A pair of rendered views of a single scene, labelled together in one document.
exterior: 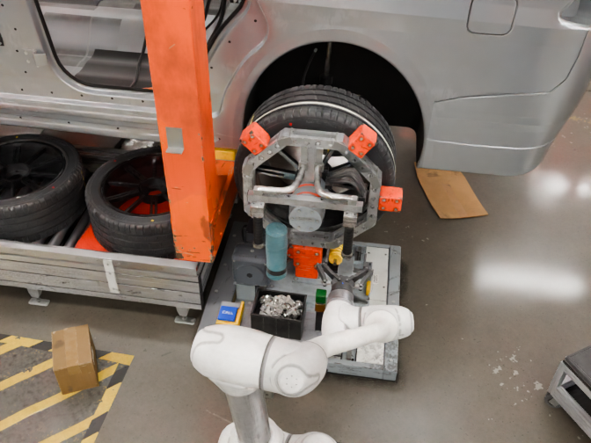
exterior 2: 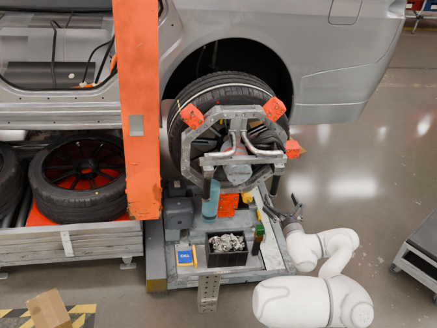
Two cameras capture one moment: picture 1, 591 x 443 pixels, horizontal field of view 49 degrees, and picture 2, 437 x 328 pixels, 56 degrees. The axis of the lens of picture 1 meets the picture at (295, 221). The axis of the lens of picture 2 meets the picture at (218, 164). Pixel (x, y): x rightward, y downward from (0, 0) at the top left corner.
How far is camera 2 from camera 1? 0.80 m
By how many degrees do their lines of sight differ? 16
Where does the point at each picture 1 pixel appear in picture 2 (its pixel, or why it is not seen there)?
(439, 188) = not seen: hidden behind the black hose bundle
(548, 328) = (370, 220)
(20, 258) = not seen: outside the picture
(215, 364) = (289, 315)
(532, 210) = (331, 144)
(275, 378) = (350, 317)
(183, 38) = (149, 37)
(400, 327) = (352, 244)
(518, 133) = (355, 93)
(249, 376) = (320, 319)
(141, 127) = (75, 120)
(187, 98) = (149, 89)
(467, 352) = not seen: hidden behind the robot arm
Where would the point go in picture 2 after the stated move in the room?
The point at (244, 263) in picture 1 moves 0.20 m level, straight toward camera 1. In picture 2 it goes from (175, 213) to (186, 239)
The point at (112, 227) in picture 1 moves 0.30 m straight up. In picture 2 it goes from (62, 204) to (53, 162)
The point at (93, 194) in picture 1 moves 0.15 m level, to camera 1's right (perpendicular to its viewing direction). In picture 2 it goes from (38, 179) to (66, 176)
